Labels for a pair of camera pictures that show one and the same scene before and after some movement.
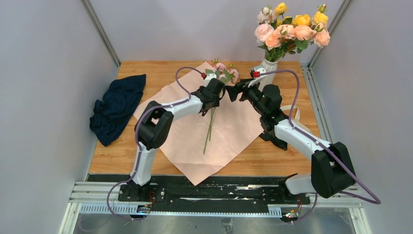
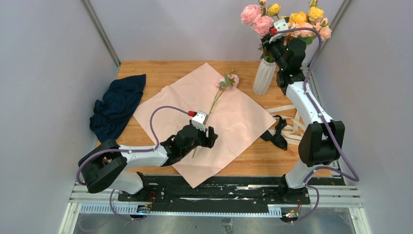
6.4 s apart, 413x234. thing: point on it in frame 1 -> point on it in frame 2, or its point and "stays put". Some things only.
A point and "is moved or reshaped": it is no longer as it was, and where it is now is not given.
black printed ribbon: x=269 y=136 stays put
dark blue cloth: x=114 y=113 stays put
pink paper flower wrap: x=200 y=144 stays put
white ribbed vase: x=269 y=66 stays put
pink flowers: x=227 y=74 is moved or reshaped
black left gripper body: x=216 y=102 -> x=201 y=140
